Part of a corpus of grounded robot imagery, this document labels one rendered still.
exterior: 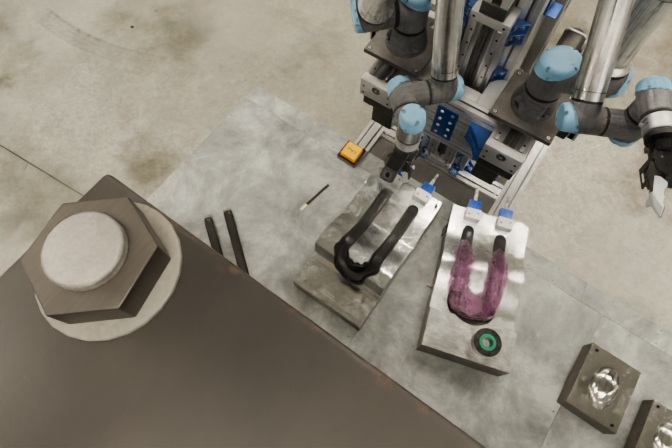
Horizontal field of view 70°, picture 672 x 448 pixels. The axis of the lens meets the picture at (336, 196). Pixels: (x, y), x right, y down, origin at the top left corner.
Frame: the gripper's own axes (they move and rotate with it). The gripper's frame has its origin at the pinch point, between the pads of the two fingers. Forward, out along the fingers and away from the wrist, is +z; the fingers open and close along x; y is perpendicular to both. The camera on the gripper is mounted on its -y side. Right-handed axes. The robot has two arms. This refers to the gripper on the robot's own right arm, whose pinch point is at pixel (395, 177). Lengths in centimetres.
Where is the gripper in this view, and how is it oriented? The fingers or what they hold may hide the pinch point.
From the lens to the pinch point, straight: 166.5
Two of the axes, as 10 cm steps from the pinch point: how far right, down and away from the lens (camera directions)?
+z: 0.0, 4.3, 9.0
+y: 5.8, -7.4, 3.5
